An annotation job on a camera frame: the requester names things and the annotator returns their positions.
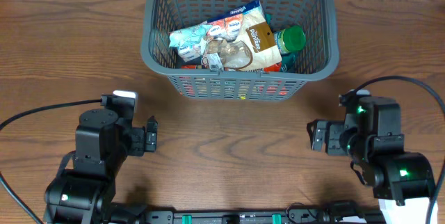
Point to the green coffee bag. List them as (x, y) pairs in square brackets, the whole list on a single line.
[(288, 63)]

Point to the grey plastic basket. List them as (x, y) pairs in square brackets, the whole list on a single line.
[(318, 59)]

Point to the Kleenex tissue pack strip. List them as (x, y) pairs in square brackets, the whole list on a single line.
[(224, 27)]

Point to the small teal packet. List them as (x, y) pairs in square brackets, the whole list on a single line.
[(193, 35)]

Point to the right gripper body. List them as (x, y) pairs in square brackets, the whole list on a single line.
[(319, 136)]

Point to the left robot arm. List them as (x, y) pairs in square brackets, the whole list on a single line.
[(84, 186)]

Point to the green lidded jar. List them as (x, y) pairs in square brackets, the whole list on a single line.
[(290, 40)]

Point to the beige snack pouch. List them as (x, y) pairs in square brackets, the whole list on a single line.
[(254, 48)]

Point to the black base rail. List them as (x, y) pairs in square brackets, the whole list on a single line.
[(344, 211)]

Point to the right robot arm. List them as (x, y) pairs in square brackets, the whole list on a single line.
[(370, 135)]

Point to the orange spaghetti pack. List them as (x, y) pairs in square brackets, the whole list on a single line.
[(273, 68)]

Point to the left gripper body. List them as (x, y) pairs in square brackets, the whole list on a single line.
[(134, 139)]

